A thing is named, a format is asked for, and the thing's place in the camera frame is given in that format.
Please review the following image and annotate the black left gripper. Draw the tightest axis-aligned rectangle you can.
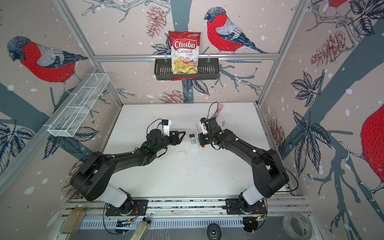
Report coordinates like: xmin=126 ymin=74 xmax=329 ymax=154
xmin=153 ymin=129 xmax=186 ymax=154

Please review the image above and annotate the white battery cover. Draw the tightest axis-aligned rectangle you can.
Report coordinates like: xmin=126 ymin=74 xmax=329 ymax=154
xmin=177 ymin=151 xmax=187 ymax=158

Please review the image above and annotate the white remote control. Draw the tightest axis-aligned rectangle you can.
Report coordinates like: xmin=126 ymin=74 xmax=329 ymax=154
xmin=196 ymin=124 xmax=205 ymax=134
xmin=188 ymin=132 xmax=199 ymax=151

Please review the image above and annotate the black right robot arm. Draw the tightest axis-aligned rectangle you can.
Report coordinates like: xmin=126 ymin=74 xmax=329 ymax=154
xmin=199 ymin=117 xmax=289 ymax=205

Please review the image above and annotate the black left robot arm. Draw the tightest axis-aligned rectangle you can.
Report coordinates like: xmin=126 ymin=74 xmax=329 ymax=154
xmin=70 ymin=129 xmax=186 ymax=208

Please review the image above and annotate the red cassava chips bag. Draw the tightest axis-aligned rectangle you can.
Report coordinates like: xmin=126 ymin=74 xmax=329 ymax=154
xmin=169 ymin=31 xmax=201 ymax=74

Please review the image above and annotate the black round speaker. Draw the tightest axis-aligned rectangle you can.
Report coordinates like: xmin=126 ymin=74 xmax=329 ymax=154
xmin=206 ymin=223 xmax=222 ymax=240

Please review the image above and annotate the beige grain filled bottle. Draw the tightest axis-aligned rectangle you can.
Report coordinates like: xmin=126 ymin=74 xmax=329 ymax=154
xmin=131 ymin=217 xmax=152 ymax=240

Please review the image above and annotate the clear tape roll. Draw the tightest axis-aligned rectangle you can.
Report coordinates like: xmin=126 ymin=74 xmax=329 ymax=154
xmin=283 ymin=213 xmax=313 ymax=240

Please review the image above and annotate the brown grain filled bottle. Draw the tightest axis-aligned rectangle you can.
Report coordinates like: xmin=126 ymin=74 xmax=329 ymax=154
xmin=61 ymin=205 xmax=85 ymax=234

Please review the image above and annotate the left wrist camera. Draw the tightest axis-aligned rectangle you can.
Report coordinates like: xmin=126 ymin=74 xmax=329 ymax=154
xmin=161 ymin=120 xmax=172 ymax=137

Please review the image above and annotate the black wire basket shelf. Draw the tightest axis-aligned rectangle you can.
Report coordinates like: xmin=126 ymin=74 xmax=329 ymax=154
xmin=154 ymin=57 xmax=220 ymax=81

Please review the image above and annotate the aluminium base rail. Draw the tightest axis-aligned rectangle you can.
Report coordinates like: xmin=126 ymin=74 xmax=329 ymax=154
xmin=59 ymin=195 xmax=310 ymax=231

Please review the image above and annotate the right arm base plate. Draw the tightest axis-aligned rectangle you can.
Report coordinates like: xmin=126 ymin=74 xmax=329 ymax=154
xmin=223 ymin=199 xmax=267 ymax=216

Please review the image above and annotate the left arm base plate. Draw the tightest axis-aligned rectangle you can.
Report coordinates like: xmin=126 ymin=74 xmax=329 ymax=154
xmin=105 ymin=200 xmax=149 ymax=218

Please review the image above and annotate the white mesh wire tray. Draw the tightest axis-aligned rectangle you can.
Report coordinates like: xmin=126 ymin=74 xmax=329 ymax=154
xmin=48 ymin=73 xmax=110 ymax=137

